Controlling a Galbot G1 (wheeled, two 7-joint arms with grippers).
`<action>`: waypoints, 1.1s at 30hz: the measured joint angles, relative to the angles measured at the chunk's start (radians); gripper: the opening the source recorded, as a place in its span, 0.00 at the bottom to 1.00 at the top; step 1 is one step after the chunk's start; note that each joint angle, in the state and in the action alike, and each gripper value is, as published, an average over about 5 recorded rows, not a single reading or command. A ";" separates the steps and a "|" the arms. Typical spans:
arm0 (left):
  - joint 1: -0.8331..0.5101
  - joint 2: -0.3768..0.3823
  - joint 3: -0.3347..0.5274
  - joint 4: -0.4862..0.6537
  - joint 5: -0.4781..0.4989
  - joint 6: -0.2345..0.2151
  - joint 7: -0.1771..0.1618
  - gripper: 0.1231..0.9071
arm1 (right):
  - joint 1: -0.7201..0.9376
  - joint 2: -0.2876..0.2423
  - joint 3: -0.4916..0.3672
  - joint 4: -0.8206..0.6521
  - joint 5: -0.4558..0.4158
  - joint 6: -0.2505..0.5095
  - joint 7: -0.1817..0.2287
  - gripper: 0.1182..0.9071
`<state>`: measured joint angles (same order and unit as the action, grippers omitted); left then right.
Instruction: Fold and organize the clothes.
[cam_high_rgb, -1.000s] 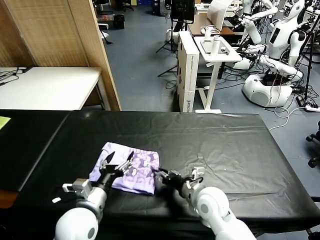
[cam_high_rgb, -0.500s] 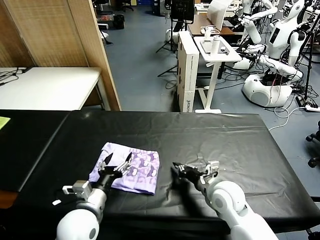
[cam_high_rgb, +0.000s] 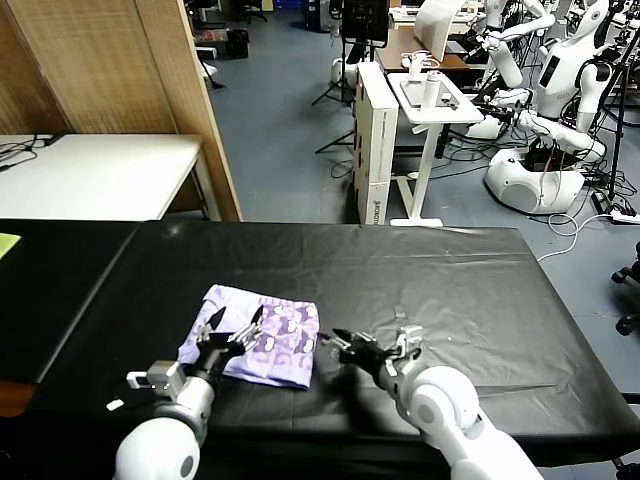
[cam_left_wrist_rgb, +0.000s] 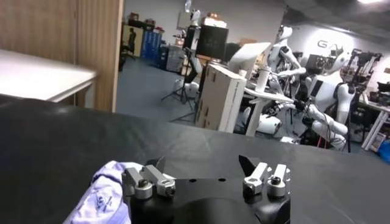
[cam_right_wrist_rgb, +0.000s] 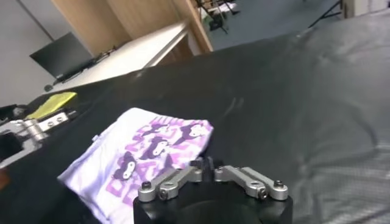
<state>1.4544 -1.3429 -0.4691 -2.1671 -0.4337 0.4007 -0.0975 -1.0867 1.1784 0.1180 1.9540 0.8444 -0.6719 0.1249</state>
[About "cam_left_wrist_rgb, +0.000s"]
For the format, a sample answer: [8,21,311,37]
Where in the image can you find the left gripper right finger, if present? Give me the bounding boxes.
[238,155,292,198]

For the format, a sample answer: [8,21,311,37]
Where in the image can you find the tall white cardboard box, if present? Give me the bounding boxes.
[194,63,247,134]

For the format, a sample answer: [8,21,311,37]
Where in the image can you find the wooden folding screen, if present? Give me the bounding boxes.
[0,0,124,113]

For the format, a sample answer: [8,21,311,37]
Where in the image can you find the black monitor panel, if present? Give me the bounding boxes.
[194,24,229,60]

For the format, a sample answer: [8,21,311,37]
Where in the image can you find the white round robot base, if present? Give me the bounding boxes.
[173,79,200,100]

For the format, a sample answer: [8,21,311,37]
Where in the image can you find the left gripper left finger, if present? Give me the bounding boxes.
[121,156,177,200]

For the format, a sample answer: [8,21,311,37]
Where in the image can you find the lavender t-shirt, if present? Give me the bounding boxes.
[62,160,176,224]

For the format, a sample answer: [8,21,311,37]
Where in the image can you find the white side table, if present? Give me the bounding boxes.
[243,86,295,138]

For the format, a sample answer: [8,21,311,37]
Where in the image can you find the white workbench desk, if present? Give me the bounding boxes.
[359,100,390,152]

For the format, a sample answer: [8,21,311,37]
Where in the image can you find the white bottle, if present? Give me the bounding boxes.
[255,66,272,93]

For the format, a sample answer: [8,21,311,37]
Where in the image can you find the white humanoid robot black shoulders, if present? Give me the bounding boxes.
[300,50,359,152]

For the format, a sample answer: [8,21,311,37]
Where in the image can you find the black light stand tripod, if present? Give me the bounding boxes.
[160,47,199,112]

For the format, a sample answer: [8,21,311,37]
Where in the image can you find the white monitor back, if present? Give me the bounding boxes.
[228,41,272,77]

